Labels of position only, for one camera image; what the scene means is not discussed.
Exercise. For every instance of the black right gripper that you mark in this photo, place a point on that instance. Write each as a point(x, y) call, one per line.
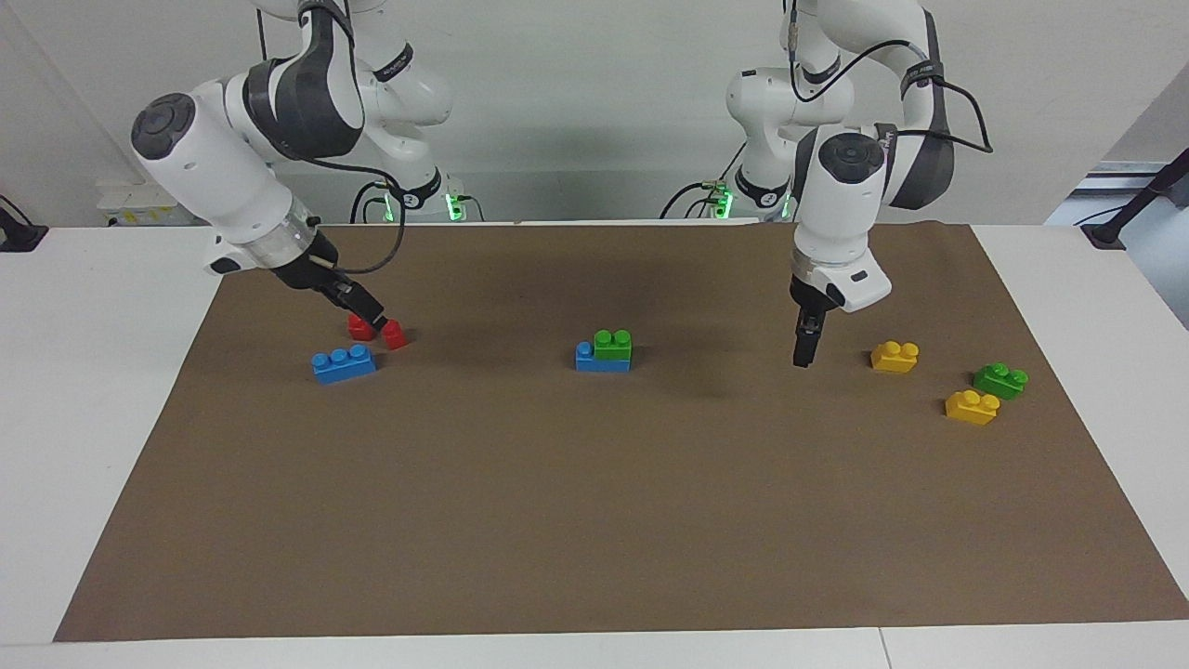
point(311, 265)

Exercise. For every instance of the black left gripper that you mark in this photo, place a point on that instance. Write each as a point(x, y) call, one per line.
point(808, 302)

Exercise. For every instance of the green two-stud toy brick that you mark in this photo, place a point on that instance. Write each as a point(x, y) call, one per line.
point(999, 383)
point(613, 347)

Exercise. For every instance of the blue three-stud toy brick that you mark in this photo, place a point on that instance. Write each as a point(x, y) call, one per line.
point(604, 365)
point(344, 367)

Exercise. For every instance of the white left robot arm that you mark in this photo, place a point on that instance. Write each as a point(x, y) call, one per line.
point(841, 214)

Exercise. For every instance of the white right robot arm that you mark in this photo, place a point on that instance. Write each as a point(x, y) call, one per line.
point(204, 177)

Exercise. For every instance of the red single-stud toy brick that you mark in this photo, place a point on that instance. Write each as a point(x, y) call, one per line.
point(396, 338)
point(357, 330)

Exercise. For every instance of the yellow two-stud toy brick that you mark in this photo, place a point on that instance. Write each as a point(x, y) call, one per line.
point(894, 360)
point(971, 410)

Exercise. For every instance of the brown table mat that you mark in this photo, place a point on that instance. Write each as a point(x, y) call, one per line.
point(594, 483)

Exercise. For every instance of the black table clamp with rod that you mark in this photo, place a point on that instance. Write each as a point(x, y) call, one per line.
point(1105, 232)

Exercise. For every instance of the white wall box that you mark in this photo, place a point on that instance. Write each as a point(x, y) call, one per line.
point(149, 203)

